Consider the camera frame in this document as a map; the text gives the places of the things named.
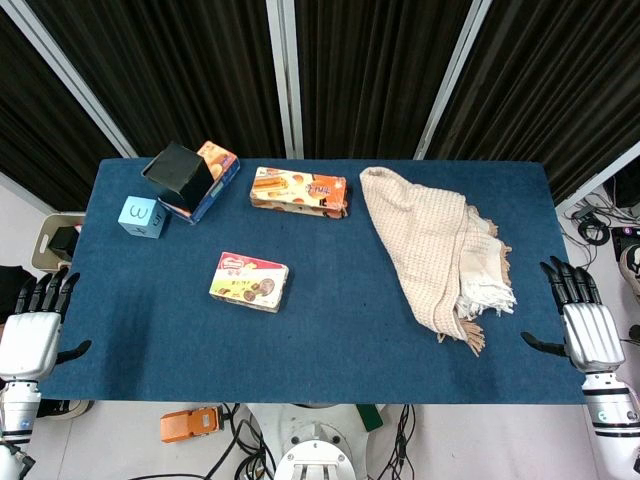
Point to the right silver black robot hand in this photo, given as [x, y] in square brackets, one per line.
[592, 335]

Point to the beige plastic bin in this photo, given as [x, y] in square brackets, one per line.
[42, 240]

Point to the black pleated curtain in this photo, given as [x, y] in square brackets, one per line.
[40, 130]
[550, 90]
[370, 75]
[170, 75]

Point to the black rectangular block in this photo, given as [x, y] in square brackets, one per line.
[62, 242]

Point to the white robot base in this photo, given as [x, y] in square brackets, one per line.
[315, 435]

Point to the black open cardboard box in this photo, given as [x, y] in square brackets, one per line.
[175, 170]

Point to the black monitor box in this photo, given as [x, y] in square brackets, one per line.
[625, 190]

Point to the orange foot pedal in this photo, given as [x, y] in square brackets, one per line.
[187, 424]

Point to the green flat piece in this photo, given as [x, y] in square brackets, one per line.
[371, 417]

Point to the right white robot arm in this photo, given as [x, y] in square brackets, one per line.
[612, 415]

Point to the orange biscuit box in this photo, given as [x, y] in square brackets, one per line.
[300, 192]

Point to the blue felt table cover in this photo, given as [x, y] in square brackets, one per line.
[325, 340]

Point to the white black sneaker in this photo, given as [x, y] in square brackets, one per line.
[631, 267]

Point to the blue orange cookie box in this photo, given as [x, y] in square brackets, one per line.
[223, 167]

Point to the black device with pink light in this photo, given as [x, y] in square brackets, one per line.
[627, 240]

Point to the cream green chocolate snack box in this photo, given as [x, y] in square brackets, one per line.
[247, 282]

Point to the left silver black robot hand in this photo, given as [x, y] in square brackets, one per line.
[27, 340]

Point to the person in black clothes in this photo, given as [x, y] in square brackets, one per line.
[12, 287]

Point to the grey metal frame post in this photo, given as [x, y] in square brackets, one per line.
[285, 80]
[595, 187]
[450, 80]
[70, 80]

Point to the beige waffle fringed towel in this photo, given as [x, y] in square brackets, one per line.
[425, 240]

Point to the dark canvas shoe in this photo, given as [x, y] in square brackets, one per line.
[65, 407]

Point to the light blue numbered cube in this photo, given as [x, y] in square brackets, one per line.
[140, 215]

